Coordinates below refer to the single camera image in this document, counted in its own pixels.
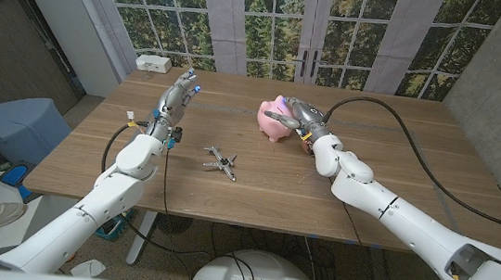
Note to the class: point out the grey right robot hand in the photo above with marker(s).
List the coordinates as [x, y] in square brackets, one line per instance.
[311, 118]

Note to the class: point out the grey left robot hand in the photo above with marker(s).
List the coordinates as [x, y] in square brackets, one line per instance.
[171, 106]

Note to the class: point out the pink plastic piggy bank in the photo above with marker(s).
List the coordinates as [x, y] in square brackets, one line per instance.
[274, 132]

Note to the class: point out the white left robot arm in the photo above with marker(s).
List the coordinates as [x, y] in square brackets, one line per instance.
[105, 194]

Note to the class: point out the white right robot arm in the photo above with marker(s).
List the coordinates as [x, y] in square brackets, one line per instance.
[409, 226]

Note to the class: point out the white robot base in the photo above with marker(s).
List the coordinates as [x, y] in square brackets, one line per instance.
[259, 276]

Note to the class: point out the grey toy airplane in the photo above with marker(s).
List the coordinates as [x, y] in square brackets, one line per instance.
[222, 161]

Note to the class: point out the white power box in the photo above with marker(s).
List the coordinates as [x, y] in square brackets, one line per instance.
[153, 63]

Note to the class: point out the printed window backdrop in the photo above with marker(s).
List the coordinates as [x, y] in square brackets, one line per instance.
[261, 34]

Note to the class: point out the white table leg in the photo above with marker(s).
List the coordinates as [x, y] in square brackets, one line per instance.
[142, 240]

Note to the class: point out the blue-grey bin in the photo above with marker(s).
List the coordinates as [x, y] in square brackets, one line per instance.
[23, 130]

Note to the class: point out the grey table leg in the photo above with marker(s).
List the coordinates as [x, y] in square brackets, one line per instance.
[380, 279]

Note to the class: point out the crumpled white paper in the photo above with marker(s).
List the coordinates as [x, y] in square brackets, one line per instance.
[87, 268]

